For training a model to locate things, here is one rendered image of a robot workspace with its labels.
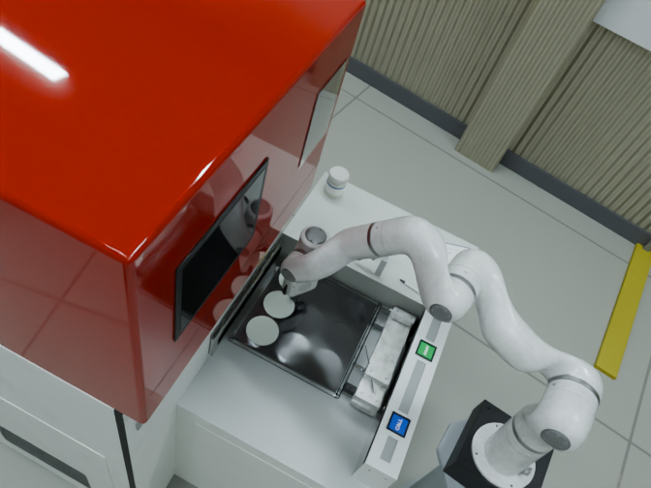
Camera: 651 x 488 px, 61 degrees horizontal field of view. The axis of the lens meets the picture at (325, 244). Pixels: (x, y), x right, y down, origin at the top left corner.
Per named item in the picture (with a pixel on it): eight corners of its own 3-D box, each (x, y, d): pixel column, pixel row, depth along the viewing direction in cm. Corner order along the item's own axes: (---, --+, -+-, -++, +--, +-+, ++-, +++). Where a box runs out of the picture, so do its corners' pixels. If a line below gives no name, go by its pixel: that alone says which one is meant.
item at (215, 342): (207, 353, 166) (209, 339, 159) (275, 254, 194) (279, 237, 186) (212, 356, 166) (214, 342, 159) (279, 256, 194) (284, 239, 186)
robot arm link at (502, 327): (560, 439, 135) (578, 391, 145) (603, 432, 126) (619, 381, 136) (421, 289, 133) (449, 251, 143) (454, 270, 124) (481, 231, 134)
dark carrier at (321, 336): (232, 337, 166) (233, 336, 166) (285, 259, 188) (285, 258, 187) (335, 392, 163) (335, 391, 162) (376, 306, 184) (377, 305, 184)
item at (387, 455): (351, 477, 157) (364, 463, 146) (412, 327, 191) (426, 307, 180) (381, 493, 156) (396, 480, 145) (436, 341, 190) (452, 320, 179)
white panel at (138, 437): (125, 464, 146) (113, 410, 115) (270, 253, 197) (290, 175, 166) (135, 470, 146) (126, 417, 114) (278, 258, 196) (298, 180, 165)
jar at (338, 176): (321, 193, 199) (326, 174, 192) (328, 181, 204) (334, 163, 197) (338, 201, 199) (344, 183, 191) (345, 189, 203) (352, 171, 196)
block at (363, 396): (352, 398, 165) (355, 394, 162) (356, 389, 167) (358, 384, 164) (376, 411, 164) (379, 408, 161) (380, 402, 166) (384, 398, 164)
